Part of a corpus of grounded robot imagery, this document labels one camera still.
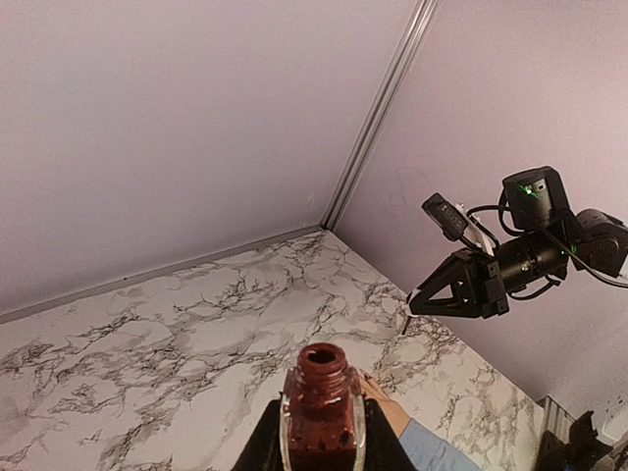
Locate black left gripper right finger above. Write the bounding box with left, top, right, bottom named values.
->
left=364, top=398, right=415, bottom=471

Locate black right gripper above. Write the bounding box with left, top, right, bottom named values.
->
left=411, top=248, right=508, bottom=319

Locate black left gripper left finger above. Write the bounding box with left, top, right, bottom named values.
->
left=232, top=399, right=284, bottom=471

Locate dark red nail polish bottle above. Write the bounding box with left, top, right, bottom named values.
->
left=279, top=342, right=366, bottom=471

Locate white nail polish cap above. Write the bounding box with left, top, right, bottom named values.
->
left=401, top=288, right=420, bottom=336

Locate forearm in blue sleeve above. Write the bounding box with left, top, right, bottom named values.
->
left=399, top=419, right=480, bottom=471

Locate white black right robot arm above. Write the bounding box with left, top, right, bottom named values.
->
left=406, top=166, right=627, bottom=319

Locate person's hand with painted nails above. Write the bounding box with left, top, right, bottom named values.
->
left=360, top=370, right=411, bottom=438

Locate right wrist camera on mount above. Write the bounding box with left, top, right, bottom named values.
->
left=421, top=192, right=499, bottom=256

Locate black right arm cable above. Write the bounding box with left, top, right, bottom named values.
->
left=465, top=195, right=628, bottom=301

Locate aluminium front frame rail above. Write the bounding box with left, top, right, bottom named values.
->
left=538, top=395, right=575, bottom=455

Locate aluminium corner post right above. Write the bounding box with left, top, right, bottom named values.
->
left=319, top=0, right=439, bottom=232

